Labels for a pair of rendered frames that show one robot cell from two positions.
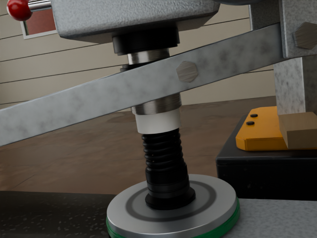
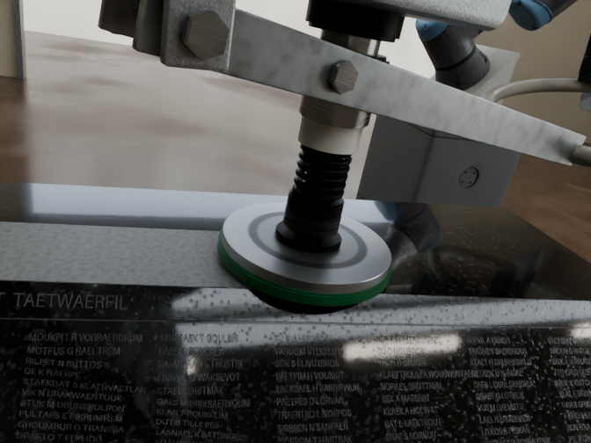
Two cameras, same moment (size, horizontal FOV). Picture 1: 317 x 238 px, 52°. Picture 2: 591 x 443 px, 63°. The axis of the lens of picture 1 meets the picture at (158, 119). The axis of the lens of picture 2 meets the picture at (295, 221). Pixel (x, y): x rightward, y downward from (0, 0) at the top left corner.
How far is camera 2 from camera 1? 97 cm
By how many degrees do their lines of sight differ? 127
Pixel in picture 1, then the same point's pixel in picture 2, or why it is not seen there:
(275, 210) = (173, 267)
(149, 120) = not seen: hidden behind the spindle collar
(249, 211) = (208, 265)
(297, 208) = (143, 269)
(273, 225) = (174, 248)
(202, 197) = (268, 237)
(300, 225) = (143, 248)
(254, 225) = (197, 248)
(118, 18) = not seen: outside the picture
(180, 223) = (266, 209)
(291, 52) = not seen: hidden behind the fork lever
